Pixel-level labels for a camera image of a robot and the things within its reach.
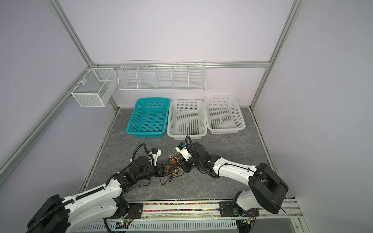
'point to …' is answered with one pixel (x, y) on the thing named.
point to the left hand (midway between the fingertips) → (171, 168)
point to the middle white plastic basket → (187, 117)
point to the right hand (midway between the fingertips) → (178, 164)
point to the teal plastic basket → (150, 118)
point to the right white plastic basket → (224, 114)
